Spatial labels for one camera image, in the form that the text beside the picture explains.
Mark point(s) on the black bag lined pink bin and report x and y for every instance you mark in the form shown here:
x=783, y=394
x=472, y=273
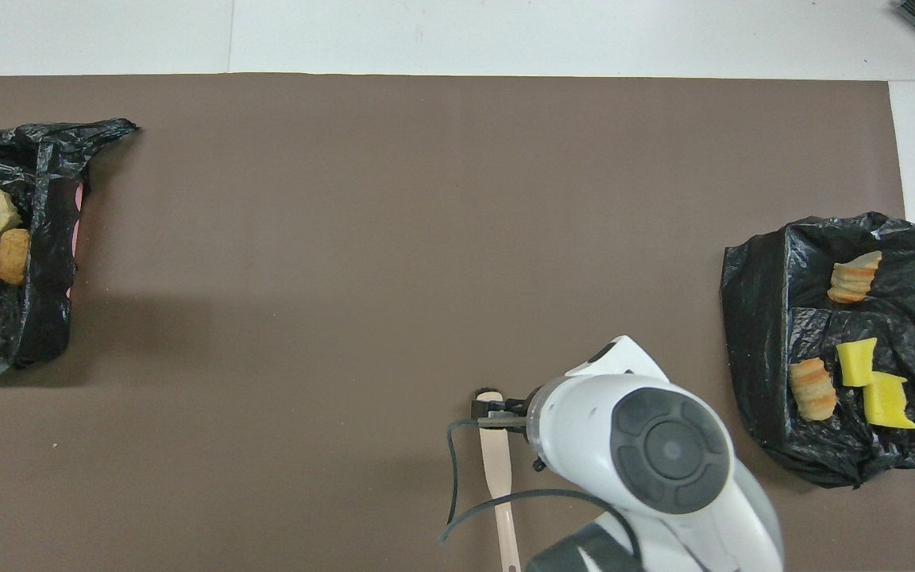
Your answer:
x=44, y=238

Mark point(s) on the pale striped bread piece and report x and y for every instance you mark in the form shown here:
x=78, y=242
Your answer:
x=855, y=278

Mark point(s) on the beige hand brush black bristles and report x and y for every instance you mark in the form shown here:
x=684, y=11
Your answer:
x=497, y=469

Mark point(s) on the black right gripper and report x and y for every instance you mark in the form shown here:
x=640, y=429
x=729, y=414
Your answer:
x=523, y=415

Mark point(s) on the small yellow sponge wedge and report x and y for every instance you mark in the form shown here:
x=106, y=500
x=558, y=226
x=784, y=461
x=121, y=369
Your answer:
x=856, y=363

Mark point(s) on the brown bread roll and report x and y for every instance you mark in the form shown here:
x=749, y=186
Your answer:
x=12, y=256

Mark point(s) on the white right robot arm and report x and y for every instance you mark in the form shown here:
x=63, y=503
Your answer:
x=664, y=461

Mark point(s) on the green yellow jagged sponge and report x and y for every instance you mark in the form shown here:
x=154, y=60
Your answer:
x=888, y=401

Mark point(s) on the brown table mat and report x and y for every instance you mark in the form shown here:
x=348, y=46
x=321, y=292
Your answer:
x=346, y=318

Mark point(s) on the orange striped bread piece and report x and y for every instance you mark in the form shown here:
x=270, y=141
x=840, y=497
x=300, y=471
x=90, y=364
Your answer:
x=813, y=389

